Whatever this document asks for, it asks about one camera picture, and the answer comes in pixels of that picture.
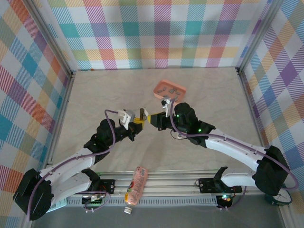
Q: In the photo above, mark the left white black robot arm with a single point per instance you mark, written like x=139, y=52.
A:
x=69, y=164

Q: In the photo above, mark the teal alarm clock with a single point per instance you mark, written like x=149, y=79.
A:
x=281, y=198

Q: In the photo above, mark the aluminium mounting rail beam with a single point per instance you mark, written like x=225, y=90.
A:
x=171, y=183

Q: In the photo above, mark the teal calculator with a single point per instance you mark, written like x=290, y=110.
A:
x=59, y=205

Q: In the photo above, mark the aluminium table side rail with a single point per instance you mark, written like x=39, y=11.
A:
x=247, y=95
x=67, y=95

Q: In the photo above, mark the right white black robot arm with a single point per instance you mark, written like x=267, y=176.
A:
x=237, y=152

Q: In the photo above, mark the pink drink bottle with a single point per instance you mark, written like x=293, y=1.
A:
x=137, y=183

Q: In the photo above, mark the black controller board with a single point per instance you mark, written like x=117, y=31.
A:
x=93, y=200
x=225, y=199

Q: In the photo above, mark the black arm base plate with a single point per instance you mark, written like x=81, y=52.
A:
x=206, y=186
x=107, y=186

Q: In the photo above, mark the aluminium frame post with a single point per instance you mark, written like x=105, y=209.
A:
x=51, y=42
x=259, y=35

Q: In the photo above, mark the pink plastic tray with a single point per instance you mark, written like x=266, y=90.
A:
x=164, y=92

